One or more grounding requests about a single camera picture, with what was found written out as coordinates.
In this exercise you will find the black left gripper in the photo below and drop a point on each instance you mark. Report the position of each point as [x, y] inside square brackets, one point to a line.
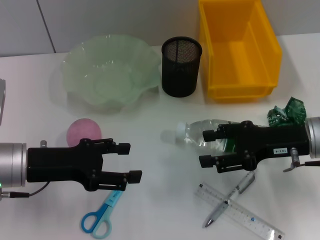
[57, 165]

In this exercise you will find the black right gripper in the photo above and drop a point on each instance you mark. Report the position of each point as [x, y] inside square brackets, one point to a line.
[270, 141]

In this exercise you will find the clear water bottle green label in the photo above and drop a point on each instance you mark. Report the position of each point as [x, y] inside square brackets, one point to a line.
[195, 132]

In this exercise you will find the pink peach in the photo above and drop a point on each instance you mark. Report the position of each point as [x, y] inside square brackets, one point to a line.
[82, 130]

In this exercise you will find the green plastic wrapper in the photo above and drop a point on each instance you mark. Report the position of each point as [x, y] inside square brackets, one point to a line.
[292, 110]

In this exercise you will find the silver clear pen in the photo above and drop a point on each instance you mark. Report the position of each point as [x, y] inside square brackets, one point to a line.
[232, 195]

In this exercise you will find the blue scissors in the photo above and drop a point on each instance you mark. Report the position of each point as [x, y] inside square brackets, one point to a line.
[100, 220]

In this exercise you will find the black mesh pen holder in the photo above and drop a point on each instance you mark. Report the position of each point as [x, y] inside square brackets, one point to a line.
[180, 72]

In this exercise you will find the clear plastic ruler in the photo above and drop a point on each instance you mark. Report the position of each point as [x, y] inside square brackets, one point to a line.
[260, 221]

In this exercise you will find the green glass fruit plate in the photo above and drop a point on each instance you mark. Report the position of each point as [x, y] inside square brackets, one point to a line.
[110, 72]

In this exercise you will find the yellow plastic bin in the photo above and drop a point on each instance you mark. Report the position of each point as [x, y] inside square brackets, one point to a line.
[240, 57]

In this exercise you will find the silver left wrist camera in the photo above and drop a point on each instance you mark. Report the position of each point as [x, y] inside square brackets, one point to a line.
[2, 100]

